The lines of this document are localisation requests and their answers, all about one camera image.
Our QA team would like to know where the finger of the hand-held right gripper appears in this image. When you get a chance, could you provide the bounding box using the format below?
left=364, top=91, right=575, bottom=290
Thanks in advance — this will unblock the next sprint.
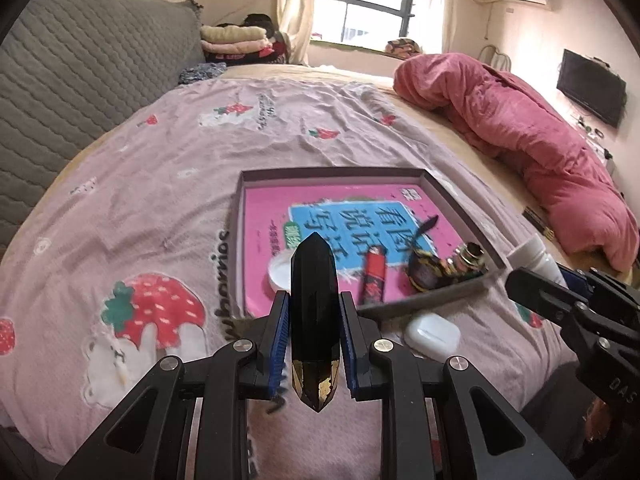
left=504, top=267, right=591, bottom=323
left=557, top=265, right=640, bottom=311

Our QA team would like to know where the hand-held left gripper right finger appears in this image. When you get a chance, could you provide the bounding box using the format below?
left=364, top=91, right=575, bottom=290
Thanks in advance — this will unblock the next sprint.
left=339, top=290, right=576, bottom=480

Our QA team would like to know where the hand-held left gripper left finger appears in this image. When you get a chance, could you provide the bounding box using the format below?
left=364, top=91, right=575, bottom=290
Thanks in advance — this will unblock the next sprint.
left=55, top=290, right=292, bottom=480

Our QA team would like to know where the white plastic bottle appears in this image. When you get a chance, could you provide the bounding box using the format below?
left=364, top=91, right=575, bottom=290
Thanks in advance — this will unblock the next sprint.
left=507, top=237, right=568, bottom=286

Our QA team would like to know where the black faceted pointed crystal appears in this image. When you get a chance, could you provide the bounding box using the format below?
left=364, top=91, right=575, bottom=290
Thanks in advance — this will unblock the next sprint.
left=289, top=233, right=343, bottom=413

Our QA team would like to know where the white ribbed plastic cap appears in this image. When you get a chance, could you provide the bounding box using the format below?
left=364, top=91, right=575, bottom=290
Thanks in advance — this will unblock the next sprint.
left=267, top=255, right=296, bottom=291

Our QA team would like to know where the black strap wristwatch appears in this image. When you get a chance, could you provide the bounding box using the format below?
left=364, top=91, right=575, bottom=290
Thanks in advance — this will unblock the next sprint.
left=407, top=215, right=446, bottom=293

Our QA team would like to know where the shallow grey cardboard box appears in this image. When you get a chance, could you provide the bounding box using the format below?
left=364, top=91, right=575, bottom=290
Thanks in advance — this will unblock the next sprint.
left=234, top=167, right=508, bottom=320

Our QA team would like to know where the red lighter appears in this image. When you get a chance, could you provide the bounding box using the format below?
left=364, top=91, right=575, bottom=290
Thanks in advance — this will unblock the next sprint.
left=357, top=246, right=388, bottom=306

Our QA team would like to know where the silver metal knob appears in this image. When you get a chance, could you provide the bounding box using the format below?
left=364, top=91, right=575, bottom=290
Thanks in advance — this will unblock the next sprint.
left=442, top=242, right=488, bottom=286

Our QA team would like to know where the white earbuds case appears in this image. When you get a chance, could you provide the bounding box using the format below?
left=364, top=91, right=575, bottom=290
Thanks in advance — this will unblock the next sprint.
left=404, top=312, right=462, bottom=362

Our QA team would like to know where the pink workbook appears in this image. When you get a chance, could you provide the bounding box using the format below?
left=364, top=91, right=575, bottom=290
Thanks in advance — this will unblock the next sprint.
left=243, top=183, right=451, bottom=313

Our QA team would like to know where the pink duvet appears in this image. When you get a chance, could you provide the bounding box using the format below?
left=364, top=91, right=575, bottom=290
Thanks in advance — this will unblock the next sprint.
left=392, top=52, right=640, bottom=273

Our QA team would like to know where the black flat television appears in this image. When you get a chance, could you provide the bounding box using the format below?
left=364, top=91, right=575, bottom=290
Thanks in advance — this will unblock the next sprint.
left=556, top=49, right=627, bottom=128

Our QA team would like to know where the pink strawberry print bedsheet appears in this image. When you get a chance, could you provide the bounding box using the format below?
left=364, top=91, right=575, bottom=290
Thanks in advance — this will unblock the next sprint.
left=0, top=77, right=581, bottom=480

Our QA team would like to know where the metal chair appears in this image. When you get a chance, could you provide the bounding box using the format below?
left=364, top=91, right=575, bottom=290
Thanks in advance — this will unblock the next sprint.
left=477, top=44, right=513, bottom=73

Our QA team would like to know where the dark floral cloth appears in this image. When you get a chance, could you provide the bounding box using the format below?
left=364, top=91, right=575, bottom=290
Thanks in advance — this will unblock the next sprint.
left=177, top=62, right=228, bottom=86

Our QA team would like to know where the patterned cloth on windowsill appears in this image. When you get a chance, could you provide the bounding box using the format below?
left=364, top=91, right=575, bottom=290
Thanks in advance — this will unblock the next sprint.
left=385, top=37, right=423, bottom=56

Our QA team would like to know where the dark folded clothes pile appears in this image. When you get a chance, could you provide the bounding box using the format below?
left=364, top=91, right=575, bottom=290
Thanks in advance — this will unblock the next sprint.
left=205, top=12, right=291, bottom=65

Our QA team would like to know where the pink folded blanket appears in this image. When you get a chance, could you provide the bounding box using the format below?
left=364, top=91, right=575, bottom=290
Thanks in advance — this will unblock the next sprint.
left=202, top=39, right=266, bottom=53

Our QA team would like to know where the beige folded blanket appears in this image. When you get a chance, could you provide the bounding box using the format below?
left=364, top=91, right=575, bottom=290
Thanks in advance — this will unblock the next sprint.
left=200, top=24, right=268, bottom=43

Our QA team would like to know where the grey quilted headboard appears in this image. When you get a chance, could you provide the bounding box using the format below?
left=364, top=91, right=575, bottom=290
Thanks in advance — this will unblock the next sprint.
left=0, top=0, right=207, bottom=246

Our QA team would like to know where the window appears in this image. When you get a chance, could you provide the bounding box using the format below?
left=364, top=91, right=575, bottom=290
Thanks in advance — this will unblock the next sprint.
left=317, top=0, right=446, bottom=53

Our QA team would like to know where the cream curtain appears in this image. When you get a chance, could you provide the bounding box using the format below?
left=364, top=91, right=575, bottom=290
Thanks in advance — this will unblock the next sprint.
left=277, top=0, right=356, bottom=66

